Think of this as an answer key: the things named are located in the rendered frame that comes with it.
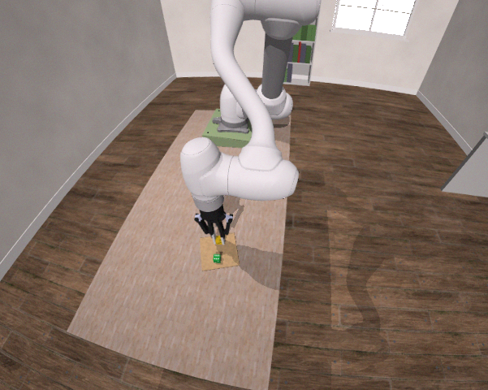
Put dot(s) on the tan mat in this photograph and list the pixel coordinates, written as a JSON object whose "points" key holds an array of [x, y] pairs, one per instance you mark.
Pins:
{"points": [[228, 251]]}

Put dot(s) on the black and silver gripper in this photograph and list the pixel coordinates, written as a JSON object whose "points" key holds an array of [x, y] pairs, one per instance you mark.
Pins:
{"points": [[216, 216]]}

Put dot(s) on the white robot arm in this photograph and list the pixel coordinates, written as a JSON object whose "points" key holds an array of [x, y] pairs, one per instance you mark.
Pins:
{"points": [[259, 173]]}

